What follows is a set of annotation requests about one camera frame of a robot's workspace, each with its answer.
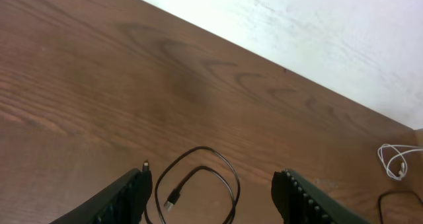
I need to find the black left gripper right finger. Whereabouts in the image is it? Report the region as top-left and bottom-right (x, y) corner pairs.
(271, 169), (368, 224)

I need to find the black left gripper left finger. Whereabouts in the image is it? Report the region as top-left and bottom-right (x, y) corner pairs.
(52, 168), (153, 224)

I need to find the black USB cable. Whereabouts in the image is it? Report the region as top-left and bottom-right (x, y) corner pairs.
(141, 146), (241, 224)
(377, 190), (423, 224)

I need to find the white USB cable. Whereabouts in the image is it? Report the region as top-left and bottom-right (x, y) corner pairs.
(377, 143), (423, 181)

